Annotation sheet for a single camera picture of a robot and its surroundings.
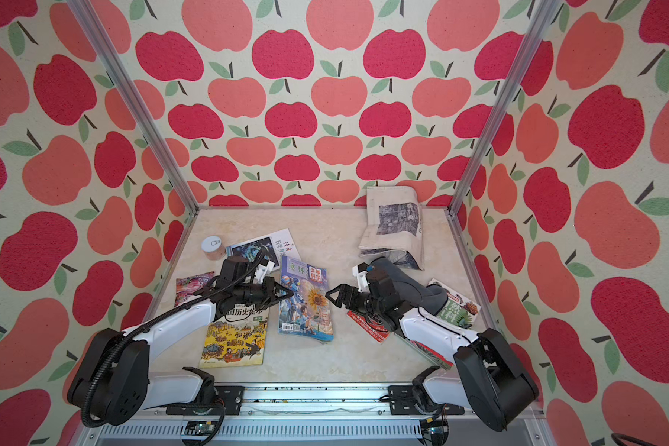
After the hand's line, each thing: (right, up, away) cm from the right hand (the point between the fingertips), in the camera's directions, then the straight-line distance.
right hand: (335, 302), depth 83 cm
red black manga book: (+13, -10, +3) cm, 17 cm away
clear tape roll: (-46, +16, +18) cm, 52 cm away
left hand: (-12, +2, -3) cm, 13 cm away
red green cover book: (+40, -4, +5) cm, 41 cm away
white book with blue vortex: (-27, +15, +24) cm, 39 cm away
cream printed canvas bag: (+23, +23, +23) cm, 40 cm away
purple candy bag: (-51, +3, +12) cm, 52 cm away
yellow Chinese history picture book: (-31, -12, +2) cm, 33 cm away
